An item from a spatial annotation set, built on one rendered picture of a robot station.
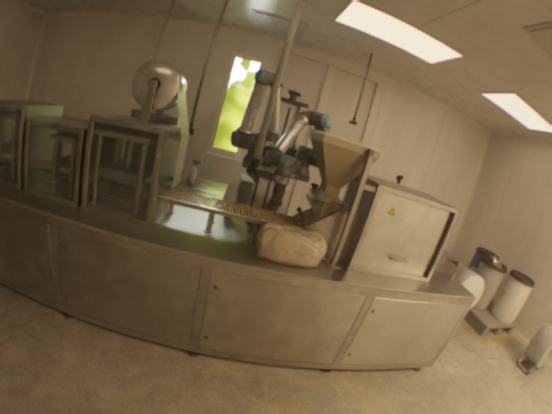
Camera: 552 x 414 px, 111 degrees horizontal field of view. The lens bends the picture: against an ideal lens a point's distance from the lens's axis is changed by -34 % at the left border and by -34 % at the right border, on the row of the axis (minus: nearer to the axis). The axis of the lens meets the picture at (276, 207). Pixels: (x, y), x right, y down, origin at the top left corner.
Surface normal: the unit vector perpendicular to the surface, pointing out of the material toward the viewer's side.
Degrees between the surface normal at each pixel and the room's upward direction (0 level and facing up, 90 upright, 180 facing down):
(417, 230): 90
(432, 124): 90
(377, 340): 90
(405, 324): 90
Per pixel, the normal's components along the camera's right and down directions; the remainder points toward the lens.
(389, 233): 0.08, 0.30
